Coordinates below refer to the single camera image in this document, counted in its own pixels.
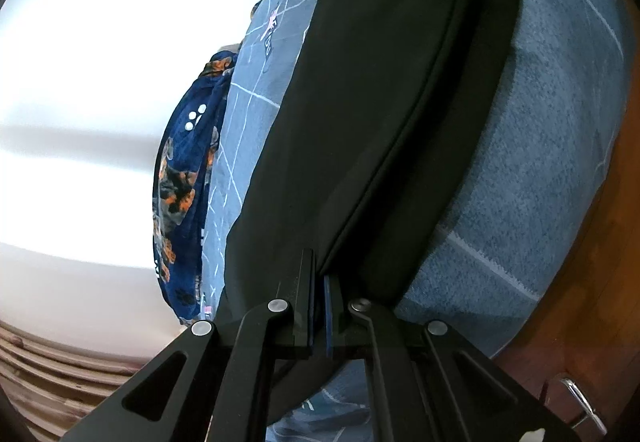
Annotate navy dog print blanket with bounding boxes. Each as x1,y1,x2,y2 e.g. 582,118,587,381
150,50,240,327

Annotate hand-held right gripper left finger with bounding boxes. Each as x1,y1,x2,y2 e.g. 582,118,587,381
60,248,321,442

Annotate blue grid print bed sheet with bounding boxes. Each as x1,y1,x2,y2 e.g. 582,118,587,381
200,0,633,442

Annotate chrome metal handle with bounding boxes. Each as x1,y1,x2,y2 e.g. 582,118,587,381
542,374,608,435

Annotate black pants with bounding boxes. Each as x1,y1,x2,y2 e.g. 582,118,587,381
222,0,526,428

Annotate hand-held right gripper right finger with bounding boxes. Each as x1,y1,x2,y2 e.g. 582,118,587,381
322,274,581,442

